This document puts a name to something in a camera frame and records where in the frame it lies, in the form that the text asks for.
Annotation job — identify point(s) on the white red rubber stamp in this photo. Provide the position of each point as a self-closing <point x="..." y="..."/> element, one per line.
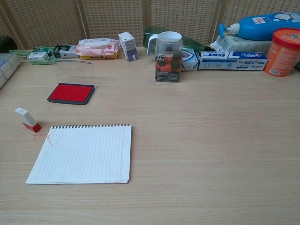
<point x="26" y="118"/>

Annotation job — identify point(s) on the white spiral lined notebook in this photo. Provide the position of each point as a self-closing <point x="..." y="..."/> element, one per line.
<point x="82" y="154"/>

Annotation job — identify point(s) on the white and blue soap box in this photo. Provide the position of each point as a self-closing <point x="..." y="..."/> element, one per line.
<point x="189" y="61"/>

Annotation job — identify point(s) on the white and purple carton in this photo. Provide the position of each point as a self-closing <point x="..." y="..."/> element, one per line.
<point x="128" y="47"/>

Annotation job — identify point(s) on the flat yellow box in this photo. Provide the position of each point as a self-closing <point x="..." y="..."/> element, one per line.
<point x="98" y="57"/>

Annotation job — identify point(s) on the green plastic bottle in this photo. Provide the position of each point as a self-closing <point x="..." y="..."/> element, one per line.
<point x="192" y="43"/>

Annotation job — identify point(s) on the red ink pad clear lid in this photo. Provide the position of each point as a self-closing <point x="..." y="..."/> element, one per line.
<point x="70" y="92"/>

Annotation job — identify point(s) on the pink wet wipes pack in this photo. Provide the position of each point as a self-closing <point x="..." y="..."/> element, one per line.
<point x="96" y="47"/>

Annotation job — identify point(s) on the white and blue toothpaste box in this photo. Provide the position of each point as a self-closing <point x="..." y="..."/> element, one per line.
<point x="232" y="62"/>

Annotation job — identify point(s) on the black and white stapler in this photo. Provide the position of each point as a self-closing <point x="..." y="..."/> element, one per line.
<point x="66" y="53"/>

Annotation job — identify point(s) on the wooden lattice folding screen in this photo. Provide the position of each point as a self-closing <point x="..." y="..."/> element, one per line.
<point x="112" y="16"/>

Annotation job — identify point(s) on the white wipes pack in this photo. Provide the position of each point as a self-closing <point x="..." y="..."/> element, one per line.
<point x="243" y="43"/>

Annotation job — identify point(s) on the small green box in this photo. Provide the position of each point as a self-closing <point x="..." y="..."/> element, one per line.
<point x="44" y="50"/>

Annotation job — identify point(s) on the small white cardboard box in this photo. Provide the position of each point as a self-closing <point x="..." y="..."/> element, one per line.
<point x="37" y="56"/>

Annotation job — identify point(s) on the blue pump bottle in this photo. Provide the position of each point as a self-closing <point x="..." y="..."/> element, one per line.
<point x="260" y="27"/>

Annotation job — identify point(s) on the orange cylindrical tub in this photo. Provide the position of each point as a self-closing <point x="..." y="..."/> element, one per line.
<point x="282" y="54"/>

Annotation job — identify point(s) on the pastel tissue multipack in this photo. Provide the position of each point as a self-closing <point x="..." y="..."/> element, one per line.
<point x="7" y="66"/>

